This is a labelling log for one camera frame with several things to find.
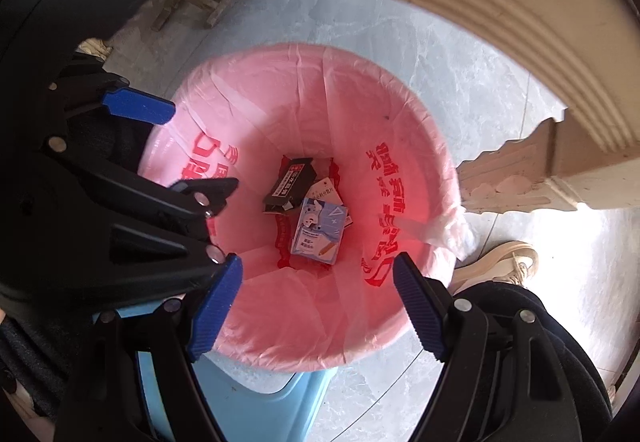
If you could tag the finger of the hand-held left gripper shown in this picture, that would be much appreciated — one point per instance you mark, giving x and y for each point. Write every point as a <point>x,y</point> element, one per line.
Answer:
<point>150,207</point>
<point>135,104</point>

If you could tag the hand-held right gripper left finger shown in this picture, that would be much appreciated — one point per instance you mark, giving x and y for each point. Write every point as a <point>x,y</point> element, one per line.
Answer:
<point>215,307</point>

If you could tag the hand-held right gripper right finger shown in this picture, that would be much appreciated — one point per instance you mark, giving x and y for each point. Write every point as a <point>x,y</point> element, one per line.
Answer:
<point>420,307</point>

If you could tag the blue cartoon print box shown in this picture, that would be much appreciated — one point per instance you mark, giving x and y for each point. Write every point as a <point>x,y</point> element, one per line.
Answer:
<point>317,232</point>

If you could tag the dark brown small box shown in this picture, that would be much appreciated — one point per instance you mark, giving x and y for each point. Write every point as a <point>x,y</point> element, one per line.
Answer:
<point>290,184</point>

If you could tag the bin with pink bag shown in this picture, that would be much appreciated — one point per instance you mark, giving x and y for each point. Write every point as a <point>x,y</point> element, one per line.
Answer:
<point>350,122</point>

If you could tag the beige sneaker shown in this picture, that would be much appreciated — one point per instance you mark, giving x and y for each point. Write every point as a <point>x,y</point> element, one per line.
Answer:
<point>92,49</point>
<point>500,264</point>

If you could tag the light blue plastic stool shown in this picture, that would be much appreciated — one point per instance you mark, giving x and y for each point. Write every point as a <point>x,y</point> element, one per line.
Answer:
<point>260,412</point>

